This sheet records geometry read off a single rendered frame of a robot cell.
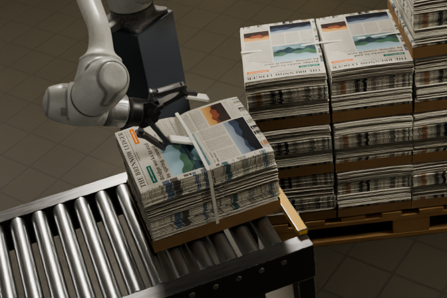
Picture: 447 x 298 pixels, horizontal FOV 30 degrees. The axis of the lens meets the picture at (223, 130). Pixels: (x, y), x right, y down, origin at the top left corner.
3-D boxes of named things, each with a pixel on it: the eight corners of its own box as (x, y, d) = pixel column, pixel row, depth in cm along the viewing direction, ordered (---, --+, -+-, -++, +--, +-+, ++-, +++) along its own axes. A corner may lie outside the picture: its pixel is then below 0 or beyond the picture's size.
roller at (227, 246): (171, 167, 258) (177, 177, 261) (221, 267, 222) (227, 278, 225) (185, 159, 259) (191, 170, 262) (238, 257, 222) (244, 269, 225)
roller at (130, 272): (110, 198, 257) (107, 185, 254) (151, 303, 220) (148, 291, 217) (94, 203, 256) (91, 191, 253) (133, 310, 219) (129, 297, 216)
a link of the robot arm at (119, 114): (96, 114, 218) (117, 116, 221) (103, 132, 211) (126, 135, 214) (104, 84, 214) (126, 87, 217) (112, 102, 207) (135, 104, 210)
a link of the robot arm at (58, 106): (96, 134, 215) (114, 120, 204) (37, 128, 208) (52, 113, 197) (97, 94, 218) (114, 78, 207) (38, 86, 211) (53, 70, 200)
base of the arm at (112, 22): (90, 29, 292) (86, 15, 289) (130, 1, 306) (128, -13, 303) (129, 40, 283) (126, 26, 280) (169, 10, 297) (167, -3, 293)
